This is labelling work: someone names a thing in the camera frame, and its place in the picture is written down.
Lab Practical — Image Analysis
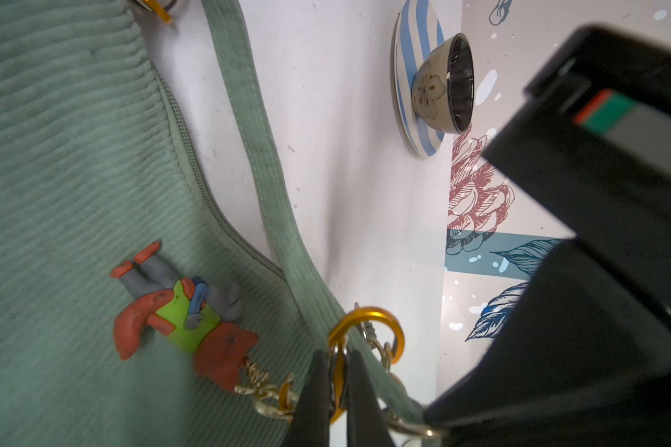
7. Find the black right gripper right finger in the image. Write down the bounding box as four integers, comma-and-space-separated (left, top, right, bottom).
345, 350, 395, 447

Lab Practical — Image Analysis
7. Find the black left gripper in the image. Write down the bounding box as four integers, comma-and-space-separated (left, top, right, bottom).
424, 25, 671, 446

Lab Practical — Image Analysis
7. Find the red fox figure keychain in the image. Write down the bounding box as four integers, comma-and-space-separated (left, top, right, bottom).
109, 240, 451, 443

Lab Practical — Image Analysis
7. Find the blue striped plate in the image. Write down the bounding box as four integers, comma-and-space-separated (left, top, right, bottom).
391, 0, 445, 158

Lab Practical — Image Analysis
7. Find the dark ceramic bowl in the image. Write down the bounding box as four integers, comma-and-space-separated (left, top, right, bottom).
411, 33, 475, 134

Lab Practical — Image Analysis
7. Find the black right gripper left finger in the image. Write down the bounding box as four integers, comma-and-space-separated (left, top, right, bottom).
281, 350, 331, 447

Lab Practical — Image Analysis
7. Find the green corduroy shoulder bag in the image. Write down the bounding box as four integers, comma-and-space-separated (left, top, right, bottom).
0, 1, 344, 446

